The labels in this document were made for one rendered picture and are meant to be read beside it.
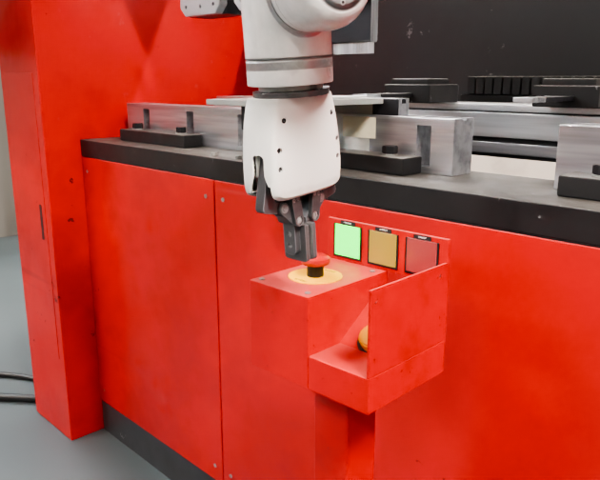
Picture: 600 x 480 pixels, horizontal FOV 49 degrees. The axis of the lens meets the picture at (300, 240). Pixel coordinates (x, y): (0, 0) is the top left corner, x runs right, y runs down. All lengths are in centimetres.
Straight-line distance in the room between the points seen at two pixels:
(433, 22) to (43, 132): 105
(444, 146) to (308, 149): 52
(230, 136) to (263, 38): 92
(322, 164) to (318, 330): 24
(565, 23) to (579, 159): 64
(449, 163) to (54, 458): 141
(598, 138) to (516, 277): 23
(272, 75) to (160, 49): 142
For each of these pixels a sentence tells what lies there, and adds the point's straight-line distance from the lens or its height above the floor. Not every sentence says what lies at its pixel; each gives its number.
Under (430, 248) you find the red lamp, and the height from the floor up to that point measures 83.
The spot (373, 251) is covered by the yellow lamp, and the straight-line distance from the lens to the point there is 90.
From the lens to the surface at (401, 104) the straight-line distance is 120.
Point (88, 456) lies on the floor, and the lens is 203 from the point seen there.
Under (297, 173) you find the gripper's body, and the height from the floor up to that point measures 94.
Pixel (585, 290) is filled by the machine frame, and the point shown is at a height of 77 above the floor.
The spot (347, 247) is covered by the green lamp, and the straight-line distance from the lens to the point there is 93.
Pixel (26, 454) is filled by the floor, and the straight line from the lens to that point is 209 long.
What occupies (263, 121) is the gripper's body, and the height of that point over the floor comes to 100.
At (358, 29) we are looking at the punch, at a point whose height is 112.
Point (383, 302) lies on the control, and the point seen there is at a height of 79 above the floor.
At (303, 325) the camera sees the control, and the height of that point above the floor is 74.
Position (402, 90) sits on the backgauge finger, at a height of 101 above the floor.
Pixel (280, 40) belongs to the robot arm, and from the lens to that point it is 61.
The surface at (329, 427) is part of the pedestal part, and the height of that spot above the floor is 58.
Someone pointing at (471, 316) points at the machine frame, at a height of 69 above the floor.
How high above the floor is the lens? 103
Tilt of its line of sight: 14 degrees down
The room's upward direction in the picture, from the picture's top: straight up
